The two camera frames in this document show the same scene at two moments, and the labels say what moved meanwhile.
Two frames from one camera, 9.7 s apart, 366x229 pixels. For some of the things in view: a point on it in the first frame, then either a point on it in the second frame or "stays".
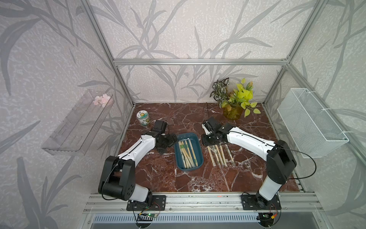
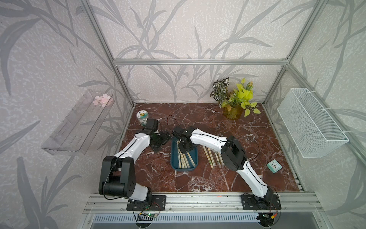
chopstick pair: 215,150 stays
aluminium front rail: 106,203 stays
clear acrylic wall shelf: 75,134 stays
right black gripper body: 208,140 -> 183,149
